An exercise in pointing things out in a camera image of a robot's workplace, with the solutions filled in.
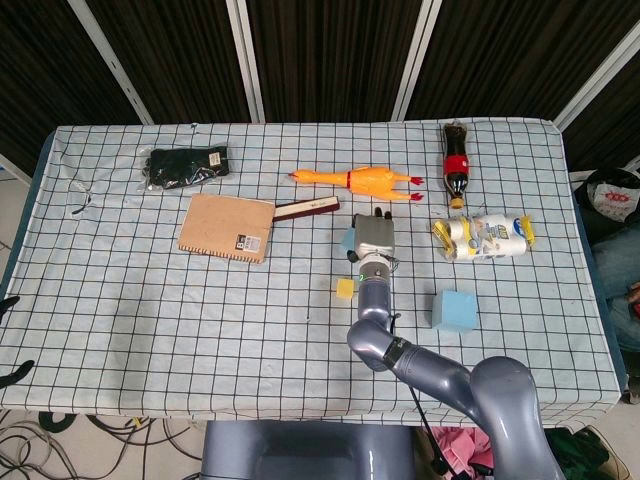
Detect small black white cord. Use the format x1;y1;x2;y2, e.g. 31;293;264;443
67;179;95;219

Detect person in blue jeans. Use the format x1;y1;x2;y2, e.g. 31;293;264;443
591;219;640;351

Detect white bag red print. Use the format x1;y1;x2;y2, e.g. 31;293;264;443
571;167;640;225

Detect pack of white rolls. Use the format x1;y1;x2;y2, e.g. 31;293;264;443
432;212;537;262

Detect checked light blue tablecloth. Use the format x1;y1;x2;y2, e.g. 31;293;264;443
0;117;624;421

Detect tangled floor cables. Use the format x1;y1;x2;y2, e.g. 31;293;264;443
0;412;207;480

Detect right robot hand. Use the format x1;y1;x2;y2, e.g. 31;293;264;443
347;204;397;264

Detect white frame post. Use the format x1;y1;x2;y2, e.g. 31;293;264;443
552;19;640;132
391;0;441;121
67;0;154;125
224;0;266;124

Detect grey robot torso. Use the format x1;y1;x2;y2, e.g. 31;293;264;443
199;419;417;480

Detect yellow rubber chicken toy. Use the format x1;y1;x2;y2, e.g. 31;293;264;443
288;167;426;204

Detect pink cloth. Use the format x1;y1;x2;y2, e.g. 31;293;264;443
428;424;495;480

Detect brown spiral notebook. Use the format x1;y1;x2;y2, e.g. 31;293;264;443
176;193;276;265

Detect black gloves in plastic bag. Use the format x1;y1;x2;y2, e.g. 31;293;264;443
139;142;232;192

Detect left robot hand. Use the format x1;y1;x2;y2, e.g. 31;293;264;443
0;294;36;390

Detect large blue foam cube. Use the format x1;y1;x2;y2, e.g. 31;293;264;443
431;288;479;333

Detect dark green cloth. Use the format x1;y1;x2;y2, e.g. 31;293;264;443
544;424;632;480

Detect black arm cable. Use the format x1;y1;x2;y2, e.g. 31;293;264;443
408;384;450;479

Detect cola bottle red label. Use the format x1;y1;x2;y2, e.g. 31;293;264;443
440;121;472;210

